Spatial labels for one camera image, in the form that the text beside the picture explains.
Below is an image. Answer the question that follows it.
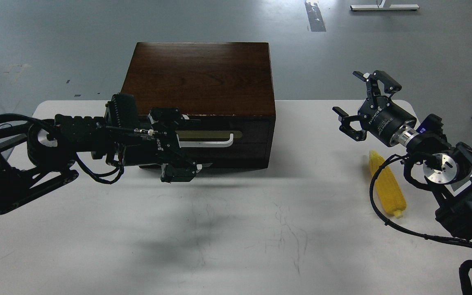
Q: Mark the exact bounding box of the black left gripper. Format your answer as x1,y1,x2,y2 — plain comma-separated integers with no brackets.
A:
137,108,212,183

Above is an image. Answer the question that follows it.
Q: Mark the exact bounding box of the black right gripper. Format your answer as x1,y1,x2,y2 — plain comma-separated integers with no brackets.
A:
332,70,418,148

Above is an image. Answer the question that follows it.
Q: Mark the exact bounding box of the wooden drawer with white handle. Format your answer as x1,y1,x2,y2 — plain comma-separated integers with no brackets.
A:
176,116,275,152

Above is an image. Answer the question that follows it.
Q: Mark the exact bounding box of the yellow corn cob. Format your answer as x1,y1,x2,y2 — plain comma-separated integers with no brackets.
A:
368,150,406,218

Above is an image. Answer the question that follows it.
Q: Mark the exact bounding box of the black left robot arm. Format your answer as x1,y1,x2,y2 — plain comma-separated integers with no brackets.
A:
0,93,210,215

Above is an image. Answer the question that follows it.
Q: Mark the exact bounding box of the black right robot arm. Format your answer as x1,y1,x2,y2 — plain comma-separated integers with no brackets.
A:
333,70,472,248

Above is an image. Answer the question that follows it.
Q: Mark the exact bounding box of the dark wooden drawer cabinet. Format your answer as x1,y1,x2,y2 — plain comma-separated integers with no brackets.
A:
120,42,276,169

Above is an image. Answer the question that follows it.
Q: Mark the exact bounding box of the black tape strip on floor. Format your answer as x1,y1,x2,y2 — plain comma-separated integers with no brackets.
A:
304,0,327,32

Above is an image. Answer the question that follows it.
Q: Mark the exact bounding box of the white table leg base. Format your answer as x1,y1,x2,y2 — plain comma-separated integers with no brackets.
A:
349,0,420,11

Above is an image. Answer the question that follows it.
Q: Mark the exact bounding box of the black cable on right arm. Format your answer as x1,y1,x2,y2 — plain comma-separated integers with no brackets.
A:
369,154,472,295

